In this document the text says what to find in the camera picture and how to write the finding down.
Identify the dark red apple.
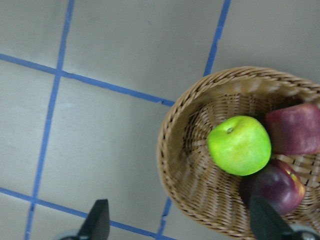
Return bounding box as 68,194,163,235
238,159,306,215

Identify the woven wicker basket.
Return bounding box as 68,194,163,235
157,66,320,240

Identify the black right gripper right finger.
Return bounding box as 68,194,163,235
249,196,294,240

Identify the green apple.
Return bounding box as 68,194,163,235
207,115,272,176

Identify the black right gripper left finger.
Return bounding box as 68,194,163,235
76,199,110,240

